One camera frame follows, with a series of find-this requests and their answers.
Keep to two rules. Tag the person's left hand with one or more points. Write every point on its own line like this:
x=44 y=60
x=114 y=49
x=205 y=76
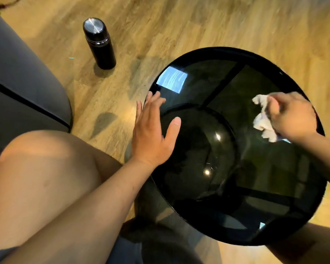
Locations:
x=147 y=140

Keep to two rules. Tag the person's right hand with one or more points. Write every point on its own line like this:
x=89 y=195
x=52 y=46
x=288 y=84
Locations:
x=295 y=118

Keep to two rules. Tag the person's right fingers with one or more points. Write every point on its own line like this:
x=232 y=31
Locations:
x=273 y=105

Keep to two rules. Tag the person's left middle finger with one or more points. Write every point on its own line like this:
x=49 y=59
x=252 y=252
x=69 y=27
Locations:
x=152 y=104

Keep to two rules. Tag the person's left little finger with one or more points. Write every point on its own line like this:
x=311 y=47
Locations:
x=138 y=112

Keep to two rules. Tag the person's left thumb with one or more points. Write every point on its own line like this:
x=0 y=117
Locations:
x=172 y=130

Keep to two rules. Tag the white tissue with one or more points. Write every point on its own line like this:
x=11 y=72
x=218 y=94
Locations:
x=261 y=122

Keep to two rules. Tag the person's right forearm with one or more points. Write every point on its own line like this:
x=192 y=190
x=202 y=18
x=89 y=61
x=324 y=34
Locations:
x=326 y=159

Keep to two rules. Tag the person's left forearm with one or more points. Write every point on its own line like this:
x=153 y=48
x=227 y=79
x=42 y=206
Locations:
x=85 y=217

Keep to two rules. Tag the black thermos bottle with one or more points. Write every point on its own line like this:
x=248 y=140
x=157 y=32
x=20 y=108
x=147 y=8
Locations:
x=100 y=45

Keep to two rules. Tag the round black glass table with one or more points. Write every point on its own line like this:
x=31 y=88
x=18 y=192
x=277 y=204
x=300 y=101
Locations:
x=236 y=175

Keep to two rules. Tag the person's left leg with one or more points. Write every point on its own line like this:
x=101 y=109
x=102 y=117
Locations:
x=44 y=178

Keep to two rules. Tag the person's leg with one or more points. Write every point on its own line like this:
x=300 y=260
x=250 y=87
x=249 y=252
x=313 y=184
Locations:
x=313 y=246
x=44 y=178

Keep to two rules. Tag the grey sofa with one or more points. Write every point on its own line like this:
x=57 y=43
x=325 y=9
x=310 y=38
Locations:
x=19 y=87

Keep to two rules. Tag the grey shorts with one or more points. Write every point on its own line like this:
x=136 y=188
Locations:
x=126 y=252

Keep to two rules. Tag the person's right leg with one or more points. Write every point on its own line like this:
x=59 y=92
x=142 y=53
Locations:
x=313 y=246

